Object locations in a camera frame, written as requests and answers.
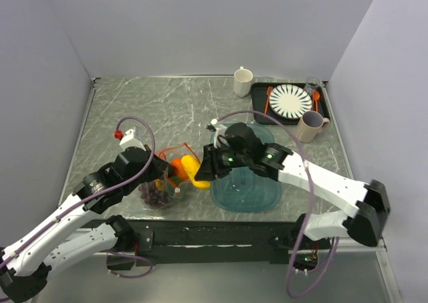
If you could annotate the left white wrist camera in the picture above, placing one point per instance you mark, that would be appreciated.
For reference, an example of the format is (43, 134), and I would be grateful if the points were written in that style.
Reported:
(130, 138)

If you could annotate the clear drinking glass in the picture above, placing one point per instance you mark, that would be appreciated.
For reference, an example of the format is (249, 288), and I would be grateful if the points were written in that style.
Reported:
(311, 85)

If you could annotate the white ceramic mug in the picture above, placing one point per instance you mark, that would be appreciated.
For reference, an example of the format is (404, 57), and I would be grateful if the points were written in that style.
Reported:
(242, 81)

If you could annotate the orange plastic spoon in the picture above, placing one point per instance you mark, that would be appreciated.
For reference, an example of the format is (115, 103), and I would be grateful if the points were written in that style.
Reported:
(315, 98)

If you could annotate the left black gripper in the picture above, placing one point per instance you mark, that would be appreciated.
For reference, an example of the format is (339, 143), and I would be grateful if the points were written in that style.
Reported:
(159, 167)

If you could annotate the beige mug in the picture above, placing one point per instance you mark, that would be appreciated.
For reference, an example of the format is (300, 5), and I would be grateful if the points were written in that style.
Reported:
(310, 124)

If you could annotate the teal plastic food tray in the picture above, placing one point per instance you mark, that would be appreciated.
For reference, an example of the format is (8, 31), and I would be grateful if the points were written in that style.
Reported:
(240, 189)

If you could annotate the smooth orange persimmon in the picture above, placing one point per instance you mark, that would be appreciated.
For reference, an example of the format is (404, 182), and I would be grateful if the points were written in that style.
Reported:
(177, 169)

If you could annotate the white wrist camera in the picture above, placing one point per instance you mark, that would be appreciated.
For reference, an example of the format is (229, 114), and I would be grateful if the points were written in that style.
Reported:
(218, 130)
(130, 138)

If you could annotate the orange plastic fork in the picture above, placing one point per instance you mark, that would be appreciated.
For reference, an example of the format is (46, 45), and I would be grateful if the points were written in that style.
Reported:
(267, 102)

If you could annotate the clear zip top bag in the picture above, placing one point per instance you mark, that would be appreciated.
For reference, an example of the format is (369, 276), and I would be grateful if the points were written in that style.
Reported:
(171, 187)

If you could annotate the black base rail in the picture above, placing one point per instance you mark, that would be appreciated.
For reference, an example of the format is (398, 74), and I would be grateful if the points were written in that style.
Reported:
(195, 242)

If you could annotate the yellow pear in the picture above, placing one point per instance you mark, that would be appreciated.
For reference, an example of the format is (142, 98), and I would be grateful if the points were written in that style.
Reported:
(159, 184)

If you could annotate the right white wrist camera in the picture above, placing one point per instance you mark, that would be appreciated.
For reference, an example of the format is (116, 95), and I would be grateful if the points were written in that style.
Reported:
(218, 130)

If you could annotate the striped white plate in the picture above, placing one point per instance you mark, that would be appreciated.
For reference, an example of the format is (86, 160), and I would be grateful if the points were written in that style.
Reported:
(290, 101)

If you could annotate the green lime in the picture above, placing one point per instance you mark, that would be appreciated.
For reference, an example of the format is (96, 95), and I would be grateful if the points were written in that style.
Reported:
(176, 180)

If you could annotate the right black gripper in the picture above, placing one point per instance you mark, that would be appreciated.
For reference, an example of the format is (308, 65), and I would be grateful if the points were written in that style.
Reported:
(206, 170)

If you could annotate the dark red grape bunch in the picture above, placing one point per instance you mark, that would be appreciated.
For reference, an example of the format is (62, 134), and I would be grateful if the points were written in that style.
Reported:
(152, 196)

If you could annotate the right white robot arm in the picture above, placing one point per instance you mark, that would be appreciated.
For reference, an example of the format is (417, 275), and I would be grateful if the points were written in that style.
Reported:
(362, 208)

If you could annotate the yellow corn cob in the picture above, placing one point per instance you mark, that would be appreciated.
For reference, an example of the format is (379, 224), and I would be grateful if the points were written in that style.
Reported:
(191, 166)

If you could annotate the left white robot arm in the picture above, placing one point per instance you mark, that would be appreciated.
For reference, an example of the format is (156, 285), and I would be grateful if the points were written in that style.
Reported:
(30, 262)

